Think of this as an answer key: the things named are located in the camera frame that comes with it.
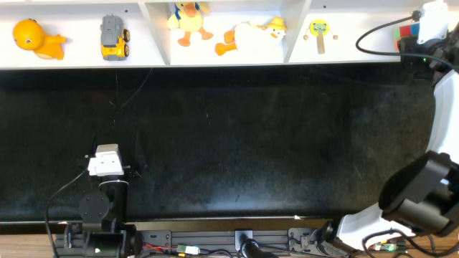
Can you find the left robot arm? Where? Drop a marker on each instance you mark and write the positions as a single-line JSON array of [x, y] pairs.
[[95, 206]]

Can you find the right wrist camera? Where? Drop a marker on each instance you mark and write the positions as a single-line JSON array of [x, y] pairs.
[[432, 21]]

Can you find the white shelf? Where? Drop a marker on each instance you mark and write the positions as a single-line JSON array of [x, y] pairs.
[[71, 53]]

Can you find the mounting rail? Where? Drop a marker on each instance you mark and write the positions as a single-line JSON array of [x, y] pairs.
[[215, 242]]

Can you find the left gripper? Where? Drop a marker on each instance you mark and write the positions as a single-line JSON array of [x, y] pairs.
[[132, 171]]

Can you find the many-coloured puzzle cube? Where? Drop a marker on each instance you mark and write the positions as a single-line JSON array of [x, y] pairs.
[[407, 30]]

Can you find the yellow rattle drum toy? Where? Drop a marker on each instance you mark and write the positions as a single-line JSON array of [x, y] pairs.
[[319, 28]]

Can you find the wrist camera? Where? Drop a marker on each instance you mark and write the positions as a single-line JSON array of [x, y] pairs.
[[105, 161], [432, 21]]

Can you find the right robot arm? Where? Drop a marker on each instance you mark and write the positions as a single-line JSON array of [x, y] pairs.
[[444, 118]]

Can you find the yellow rubber duck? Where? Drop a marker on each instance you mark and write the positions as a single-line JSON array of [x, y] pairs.
[[30, 36]]

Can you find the grey and yellow toy truck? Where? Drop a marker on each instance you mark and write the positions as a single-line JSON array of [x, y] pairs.
[[114, 39]]

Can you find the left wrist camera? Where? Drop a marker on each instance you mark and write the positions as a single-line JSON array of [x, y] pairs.
[[105, 161]]

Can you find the white plush duck yellow hat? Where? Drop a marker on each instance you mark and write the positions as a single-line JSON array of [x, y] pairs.
[[254, 37]]

